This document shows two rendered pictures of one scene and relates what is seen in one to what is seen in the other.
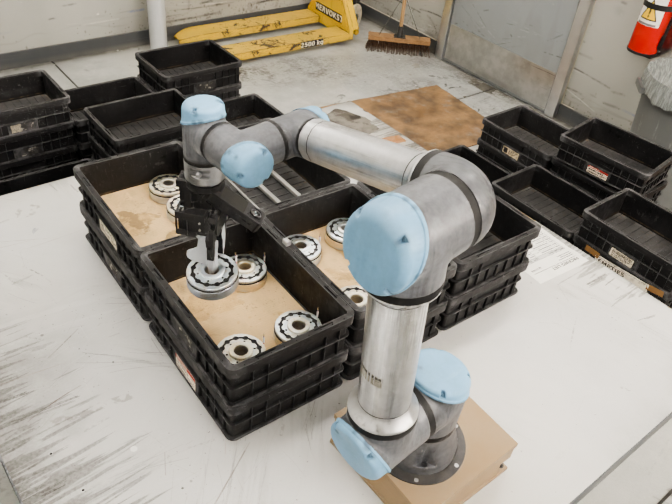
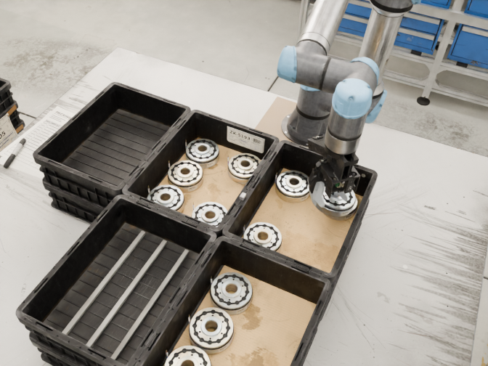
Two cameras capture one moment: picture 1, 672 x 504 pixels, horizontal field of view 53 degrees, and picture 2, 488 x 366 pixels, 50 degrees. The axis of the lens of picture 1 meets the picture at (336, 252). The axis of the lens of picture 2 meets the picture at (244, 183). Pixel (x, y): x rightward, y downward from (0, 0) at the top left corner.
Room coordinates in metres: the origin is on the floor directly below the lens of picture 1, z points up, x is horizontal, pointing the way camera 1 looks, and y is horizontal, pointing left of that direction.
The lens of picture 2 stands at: (1.59, 0.94, 1.96)
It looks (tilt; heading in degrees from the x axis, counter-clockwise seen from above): 47 degrees down; 244
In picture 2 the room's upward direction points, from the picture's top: 3 degrees clockwise
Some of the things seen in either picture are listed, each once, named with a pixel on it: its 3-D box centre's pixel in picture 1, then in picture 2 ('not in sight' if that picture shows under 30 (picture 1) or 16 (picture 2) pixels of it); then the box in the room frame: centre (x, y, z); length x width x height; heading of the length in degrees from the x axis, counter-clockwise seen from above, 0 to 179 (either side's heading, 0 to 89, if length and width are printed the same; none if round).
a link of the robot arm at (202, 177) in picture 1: (204, 169); (343, 137); (1.03, 0.26, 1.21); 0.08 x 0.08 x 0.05
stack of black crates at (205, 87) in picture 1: (190, 102); not in sight; (2.90, 0.78, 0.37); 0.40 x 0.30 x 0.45; 133
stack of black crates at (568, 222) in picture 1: (540, 230); not in sight; (2.27, -0.82, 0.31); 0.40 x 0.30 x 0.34; 43
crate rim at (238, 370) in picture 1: (244, 287); (303, 203); (1.05, 0.18, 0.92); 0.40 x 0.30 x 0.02; 41
